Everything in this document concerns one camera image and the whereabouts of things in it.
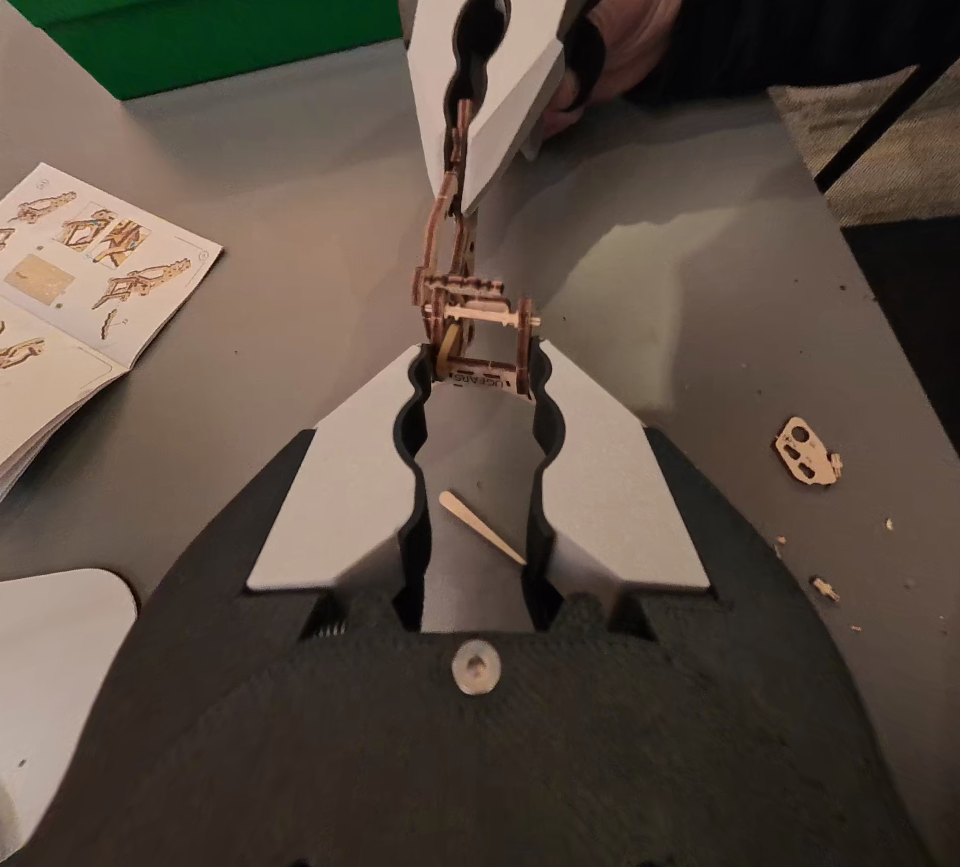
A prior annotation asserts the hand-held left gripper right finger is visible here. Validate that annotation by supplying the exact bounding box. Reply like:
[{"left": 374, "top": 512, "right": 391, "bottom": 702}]
[{"left": 526, "top": 338, "right": 712, "bottom": 630}]

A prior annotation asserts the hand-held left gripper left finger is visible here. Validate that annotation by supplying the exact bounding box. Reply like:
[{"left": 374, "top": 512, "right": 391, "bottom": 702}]
[{"left": 246, "top": 343, "right": 438, "bottom": 632}]

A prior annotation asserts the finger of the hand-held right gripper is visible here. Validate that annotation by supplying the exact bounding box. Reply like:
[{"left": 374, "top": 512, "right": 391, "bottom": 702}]
[
  {"left": 457, "top": 0, "right": 591, "bottom": 217},
  {"left": 405, "top": 0, "right": 487, "bottom": 201}
]

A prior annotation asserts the small wooden model frame assembly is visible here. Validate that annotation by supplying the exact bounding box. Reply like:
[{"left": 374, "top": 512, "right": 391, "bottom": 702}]
[{"left": 420, "top": 273, "right": 543, "bottom": 405}]

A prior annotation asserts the person's right hand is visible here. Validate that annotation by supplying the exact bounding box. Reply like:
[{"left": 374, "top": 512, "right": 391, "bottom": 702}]
[{"left": 538, "top": 0, "right": 687, "bottom": 141}]

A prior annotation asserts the thin wooden stick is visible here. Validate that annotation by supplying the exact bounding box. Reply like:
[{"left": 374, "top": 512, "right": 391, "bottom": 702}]
[{"left": 438, "top": 492, "right": 528, "bottom": 567}]

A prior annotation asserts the small wooden plate with holes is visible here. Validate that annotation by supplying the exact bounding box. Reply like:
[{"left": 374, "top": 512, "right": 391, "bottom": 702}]
[{"left": 774, "top": 417, "right": 845, "bottom": 486}]

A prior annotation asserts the assembly instruction booklet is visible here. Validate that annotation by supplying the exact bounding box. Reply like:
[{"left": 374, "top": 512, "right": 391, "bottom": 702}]
[{"left": 0, "top": 162, "right": 225, "bottom": 501}]

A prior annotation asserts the white desk stand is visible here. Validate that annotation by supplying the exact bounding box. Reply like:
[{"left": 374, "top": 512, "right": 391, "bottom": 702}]
[{"left": 0, "top": 567, "right": 140, "bottom": 853}]

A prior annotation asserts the person's dark clothing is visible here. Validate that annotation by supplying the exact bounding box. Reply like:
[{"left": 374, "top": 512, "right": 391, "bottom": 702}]
[{"left": 840, "top": 218, "right": 960, "bottom": 459}]

